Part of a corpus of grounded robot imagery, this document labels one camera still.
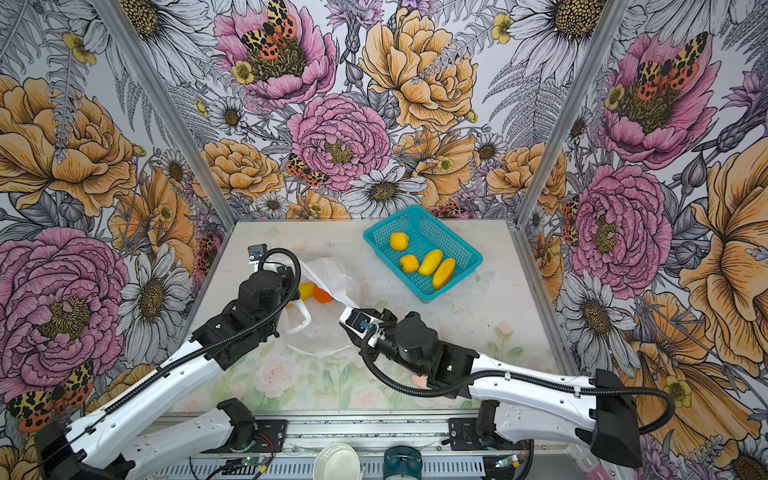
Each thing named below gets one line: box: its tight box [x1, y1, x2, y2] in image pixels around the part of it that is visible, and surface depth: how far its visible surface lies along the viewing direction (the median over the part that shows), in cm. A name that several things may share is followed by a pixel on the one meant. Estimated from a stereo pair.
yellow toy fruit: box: [400, 254, 419, 273], surface depth 105 cm
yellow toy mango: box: [418, 249, 443, 276], surface depth 107 cm
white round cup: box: [313, 443, 361, 480], surface depth 72 cm
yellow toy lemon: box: [390, 232, 409, 251], surface depth 113 cm
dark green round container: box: [383, 445, 423, 480], surface depth 66 cm
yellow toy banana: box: [432, 258, 456, 290], surface depth 104 cm
